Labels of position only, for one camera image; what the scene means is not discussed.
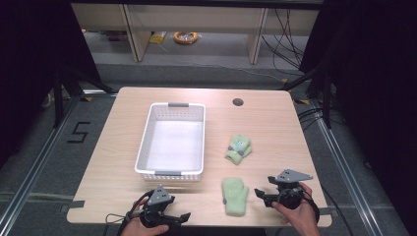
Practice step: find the green mitten with face print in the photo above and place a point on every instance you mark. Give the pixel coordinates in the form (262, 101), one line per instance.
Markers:
(238, 149)

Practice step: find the black metal stand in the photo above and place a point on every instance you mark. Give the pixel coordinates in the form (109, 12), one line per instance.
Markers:
(326, 98)
(59, 98)

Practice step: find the yellow packet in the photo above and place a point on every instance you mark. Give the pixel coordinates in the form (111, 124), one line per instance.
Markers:
(157, 38)

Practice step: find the aluminium floor rail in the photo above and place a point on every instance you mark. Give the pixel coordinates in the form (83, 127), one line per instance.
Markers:
(36, 164)
(344, 170)

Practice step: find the grey tape strip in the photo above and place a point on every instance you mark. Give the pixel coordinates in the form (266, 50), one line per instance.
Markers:
(76, 204)
(324, 211)

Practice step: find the person's right hand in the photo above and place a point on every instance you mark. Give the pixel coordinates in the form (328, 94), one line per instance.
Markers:
(303, 218)

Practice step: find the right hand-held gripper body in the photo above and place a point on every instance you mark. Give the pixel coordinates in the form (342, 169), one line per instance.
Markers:
(290, 191)

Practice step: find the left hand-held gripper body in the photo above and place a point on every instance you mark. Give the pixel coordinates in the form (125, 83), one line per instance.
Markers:
(159, 200)

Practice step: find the light wooden shelf unit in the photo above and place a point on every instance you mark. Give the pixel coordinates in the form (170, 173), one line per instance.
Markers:
(196, 18)

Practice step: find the black curtain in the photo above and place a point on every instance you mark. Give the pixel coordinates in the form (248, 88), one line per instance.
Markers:
(377, 82)
(29, 49)

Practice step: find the person's left hand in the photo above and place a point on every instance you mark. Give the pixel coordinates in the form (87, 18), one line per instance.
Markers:
(144, 231)

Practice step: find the white plastic basket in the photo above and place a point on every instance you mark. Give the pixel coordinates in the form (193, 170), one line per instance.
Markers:
(173, 147)

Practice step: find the plain green mitten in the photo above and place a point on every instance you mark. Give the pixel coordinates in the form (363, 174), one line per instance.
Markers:
(234, 196)

